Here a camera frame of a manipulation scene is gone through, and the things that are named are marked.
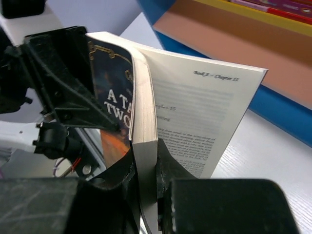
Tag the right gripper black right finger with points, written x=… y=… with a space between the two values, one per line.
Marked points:
x=167 y=169

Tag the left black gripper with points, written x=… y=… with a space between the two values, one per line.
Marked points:
x=36 y=97

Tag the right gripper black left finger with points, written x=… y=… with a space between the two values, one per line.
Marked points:
x=110 y=202

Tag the dark brown book underneath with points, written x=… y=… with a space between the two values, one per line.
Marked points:
x=194 y=105

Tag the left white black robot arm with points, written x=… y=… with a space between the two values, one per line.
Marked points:
x=12 y=136

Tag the red spine book in stack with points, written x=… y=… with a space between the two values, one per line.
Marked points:
x=297 y=10

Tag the blue yellow wooden bookshelf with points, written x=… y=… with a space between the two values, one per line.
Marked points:
x=225 y=30

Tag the aluminium rail frame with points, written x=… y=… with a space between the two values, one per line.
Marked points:
x=86 y=164

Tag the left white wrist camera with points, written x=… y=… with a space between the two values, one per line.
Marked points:
x=16 y=29

